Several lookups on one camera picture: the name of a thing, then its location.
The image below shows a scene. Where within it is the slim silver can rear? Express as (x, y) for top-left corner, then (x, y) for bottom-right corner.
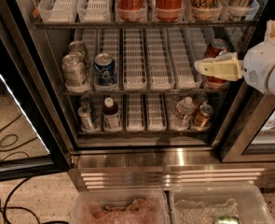
(79, 95), (92, 106)

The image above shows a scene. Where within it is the silver can shelf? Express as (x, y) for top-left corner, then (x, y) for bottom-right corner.
(68, 40), (88, 63)
(62, 54), (88, 87)

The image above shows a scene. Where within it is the blue pepsi can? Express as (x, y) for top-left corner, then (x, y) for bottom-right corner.
(94, 52), (116, 86)

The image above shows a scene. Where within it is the steel fridge base grille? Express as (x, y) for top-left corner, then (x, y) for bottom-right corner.
(68, 148), (275, 191)

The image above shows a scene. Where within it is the white tray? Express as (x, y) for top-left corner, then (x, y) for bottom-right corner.
(76, 0), (112, 22)
(123, 28), (147, 91)
(126, 94), (144, 132)
(167, 28), (201, 90)
(146, 93), (166, 132)
(145, 28), (174, 91)
(37, 0), (78, 22)

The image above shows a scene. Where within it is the gold can front bottom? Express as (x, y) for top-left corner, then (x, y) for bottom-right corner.
(192, 104), (213, 128)

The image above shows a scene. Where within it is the dark juice bottle white cap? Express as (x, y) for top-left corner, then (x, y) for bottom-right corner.
(103, 97), (121, 129)

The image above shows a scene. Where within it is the slim silver can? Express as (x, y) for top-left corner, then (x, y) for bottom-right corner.
(79, 95), (92, 106)
(77, 105), (95, 131)

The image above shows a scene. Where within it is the black floor cable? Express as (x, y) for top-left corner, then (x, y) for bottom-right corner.
(0, 93), (70, 224)

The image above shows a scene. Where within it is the right fridge door frame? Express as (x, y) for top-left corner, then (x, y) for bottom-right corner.
(213, 81), (275, 163)

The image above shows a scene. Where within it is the gold can rear bottom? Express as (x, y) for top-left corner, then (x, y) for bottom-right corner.
(193, 92), (208, 107)

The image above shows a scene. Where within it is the clear bin right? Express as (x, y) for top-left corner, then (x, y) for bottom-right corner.
(169, 183), (275, 224)

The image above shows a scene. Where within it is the red coke can rear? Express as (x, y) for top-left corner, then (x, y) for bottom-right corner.
(203, 38), (227, 58)

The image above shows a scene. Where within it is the red coke can front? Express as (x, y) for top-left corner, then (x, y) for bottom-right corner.
(206, 50), (237, 85)

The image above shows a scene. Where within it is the green can in bin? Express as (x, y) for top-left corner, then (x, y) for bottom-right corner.
(214, 216), (241, 224)

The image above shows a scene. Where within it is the red coke can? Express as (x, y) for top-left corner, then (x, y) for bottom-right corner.
(206, 50), (237, 85)
(203, 38), (227, 58)

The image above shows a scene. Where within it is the clear bin left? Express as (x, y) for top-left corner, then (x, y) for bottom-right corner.
(70, 189), (170, 224)

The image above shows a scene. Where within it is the silver can front middle shelf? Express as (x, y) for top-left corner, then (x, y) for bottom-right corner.
(62, 54), (88, 87)

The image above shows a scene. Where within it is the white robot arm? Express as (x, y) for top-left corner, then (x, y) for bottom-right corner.
(195, 20), (275, 96)

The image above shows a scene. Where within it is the clear bin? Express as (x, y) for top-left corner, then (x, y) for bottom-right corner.
(169, 183), (275, 224)
(70, 189), (170, 224)

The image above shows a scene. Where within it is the silver can rear middle shelf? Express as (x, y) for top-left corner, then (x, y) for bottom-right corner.
(68, 40), (88, 63)

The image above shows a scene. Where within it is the glass fridge door left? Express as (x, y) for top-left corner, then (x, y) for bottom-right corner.
(0, 0), (72, 181)

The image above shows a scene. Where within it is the slim silver can front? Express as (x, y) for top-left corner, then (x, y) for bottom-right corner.
(77, 105), (95, 131)

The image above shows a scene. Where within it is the white tray top far left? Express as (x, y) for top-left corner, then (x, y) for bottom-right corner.
(37, 0), (78, 22)

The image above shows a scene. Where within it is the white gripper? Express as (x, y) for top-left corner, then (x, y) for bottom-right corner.
(194, 20), (275, 94)

